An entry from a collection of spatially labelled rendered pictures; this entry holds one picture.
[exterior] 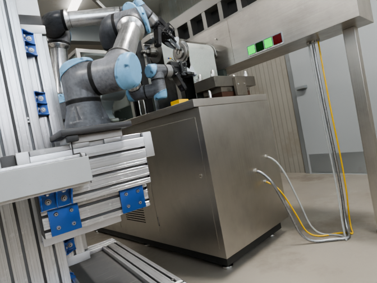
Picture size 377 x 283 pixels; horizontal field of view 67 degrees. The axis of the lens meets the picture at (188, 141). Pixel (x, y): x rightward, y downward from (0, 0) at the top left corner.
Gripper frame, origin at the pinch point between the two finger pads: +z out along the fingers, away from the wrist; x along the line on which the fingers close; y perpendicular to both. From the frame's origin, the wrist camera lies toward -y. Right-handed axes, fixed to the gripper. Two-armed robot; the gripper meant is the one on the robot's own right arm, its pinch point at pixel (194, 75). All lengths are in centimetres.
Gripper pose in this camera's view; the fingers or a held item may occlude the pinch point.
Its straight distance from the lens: 180.8
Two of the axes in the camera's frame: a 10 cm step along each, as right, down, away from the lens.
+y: -1.8, -9.8, -0.2
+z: 7.2, -1.5, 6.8
